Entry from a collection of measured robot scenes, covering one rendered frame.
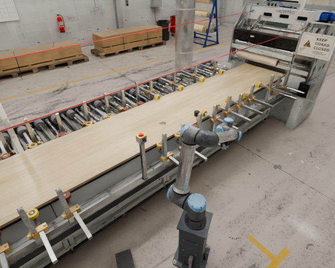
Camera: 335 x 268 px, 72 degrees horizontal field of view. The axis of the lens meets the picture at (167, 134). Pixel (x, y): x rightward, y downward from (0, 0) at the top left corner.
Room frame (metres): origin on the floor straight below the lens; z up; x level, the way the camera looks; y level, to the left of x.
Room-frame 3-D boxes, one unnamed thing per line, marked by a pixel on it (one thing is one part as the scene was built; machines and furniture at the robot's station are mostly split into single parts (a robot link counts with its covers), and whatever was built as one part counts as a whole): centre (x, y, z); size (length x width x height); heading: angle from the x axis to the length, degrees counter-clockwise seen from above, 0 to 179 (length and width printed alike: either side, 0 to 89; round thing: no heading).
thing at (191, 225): (1.18, -0.23, 0.65); 0.19 x 0.19 x 0.10
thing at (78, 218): (1.07, 0.70, 0.81); 0.44 x 0.03 x 0.04; 41
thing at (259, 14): (4.22, -1.99, 0.95); 1.65 x 0.70 x 1.90; 41
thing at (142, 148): (1.59, 0.23, 0.93); 0.05 x 0.05 x 0.45; 41
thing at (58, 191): (1.11, 0.79, 0.86); 0.04 x 0.04 x 0.48; 41
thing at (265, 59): (4.04, -1.78, 1.05); 1.43 x 0.12 x 0.12; 41
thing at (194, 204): (1.18, -0.22, 0.79); 0.17 x 0.15 x 0.18; 50
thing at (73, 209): (1.12, 0.77, 0.81); 0.14 x 0.06 x 0.05; 131
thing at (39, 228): (0.96, 0.96, 0.81); 0.14 x 0.06 x 0.05; 131
